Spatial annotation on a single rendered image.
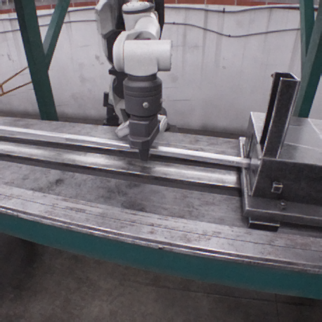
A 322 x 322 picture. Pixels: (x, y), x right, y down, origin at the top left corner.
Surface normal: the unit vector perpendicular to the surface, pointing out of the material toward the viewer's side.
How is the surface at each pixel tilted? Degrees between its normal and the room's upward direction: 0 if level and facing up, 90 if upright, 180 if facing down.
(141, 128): 90
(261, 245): 0
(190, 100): 90
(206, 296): 0
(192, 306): 0
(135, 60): 90
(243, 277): 90
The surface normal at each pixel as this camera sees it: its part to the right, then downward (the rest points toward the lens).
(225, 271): -0.22, 0.54
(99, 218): 0.00, -0.83
